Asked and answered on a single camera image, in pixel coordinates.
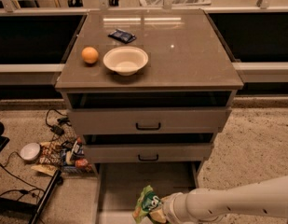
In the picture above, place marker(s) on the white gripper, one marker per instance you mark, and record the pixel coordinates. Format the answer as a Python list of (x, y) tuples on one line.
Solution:
[(167, 204)]

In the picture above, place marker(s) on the green rice chip bag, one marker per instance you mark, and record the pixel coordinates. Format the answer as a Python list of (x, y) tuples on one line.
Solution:
[(145, 205)]

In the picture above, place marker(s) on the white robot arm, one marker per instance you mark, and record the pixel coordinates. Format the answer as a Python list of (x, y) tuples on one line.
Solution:
[(266, 198)]

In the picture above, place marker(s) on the bottom grey drawer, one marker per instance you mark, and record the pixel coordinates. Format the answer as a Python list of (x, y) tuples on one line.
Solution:
[(120, 186)]

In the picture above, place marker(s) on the grey drawer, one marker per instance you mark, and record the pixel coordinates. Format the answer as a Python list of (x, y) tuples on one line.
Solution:
[(120, 186), (129, 153), (173, 120)]

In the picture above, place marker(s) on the middle grey drawer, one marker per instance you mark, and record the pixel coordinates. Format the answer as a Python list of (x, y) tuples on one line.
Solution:
[(129, 153)]

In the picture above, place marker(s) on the top grey drawer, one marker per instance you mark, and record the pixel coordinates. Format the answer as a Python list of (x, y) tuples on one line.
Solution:
[(173, 120)]

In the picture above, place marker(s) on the grey drawer cabinet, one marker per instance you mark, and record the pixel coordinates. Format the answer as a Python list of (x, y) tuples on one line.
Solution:
[(187, 68)]

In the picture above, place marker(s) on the basket of snack packets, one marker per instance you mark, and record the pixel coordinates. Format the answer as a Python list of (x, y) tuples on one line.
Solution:
[(66, 156)]

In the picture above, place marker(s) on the white bowl on floor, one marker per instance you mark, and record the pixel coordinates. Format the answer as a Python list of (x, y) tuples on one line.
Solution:
[(30, 152)]

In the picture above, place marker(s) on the white paper bowl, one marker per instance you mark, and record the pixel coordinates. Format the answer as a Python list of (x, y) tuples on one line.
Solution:
[(125, 61)]

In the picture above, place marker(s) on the orange fruit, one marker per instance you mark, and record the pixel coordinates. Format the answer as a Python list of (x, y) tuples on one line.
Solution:
[(90, 55)]

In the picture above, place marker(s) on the blue snack packet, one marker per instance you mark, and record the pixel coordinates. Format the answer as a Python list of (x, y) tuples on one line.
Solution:
[(122, 36)]

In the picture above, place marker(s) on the black middle drawer handle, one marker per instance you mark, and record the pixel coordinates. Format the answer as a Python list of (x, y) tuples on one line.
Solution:
[(144, 158)]

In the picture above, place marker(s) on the black drawer handle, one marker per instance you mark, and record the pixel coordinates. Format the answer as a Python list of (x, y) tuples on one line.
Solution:
[(144, 158), (141, 127)]

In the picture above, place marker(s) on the black top drawer handle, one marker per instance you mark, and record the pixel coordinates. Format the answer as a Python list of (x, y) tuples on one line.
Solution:
[(141, 127)]

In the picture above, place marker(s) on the black stand frame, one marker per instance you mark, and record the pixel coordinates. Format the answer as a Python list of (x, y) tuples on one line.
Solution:
[(32, 210)]

